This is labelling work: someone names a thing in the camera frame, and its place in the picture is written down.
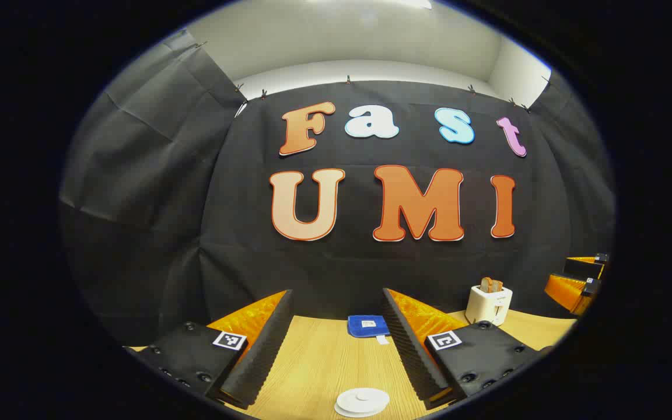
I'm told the white teacup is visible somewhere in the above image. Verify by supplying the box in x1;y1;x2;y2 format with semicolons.
334;387;390;419

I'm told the white toaster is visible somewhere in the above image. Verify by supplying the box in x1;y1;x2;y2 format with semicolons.
465;284;513;326

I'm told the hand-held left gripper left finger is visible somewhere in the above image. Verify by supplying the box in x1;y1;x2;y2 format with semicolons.
128;289;295;410

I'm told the blue towel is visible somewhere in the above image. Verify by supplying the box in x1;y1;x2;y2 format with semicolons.
347;315;391;345

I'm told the black backdrop cloth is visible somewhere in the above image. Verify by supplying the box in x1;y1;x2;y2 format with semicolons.
59;28;615;348

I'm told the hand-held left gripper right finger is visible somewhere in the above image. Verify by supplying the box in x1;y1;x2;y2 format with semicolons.
381;288;554;410

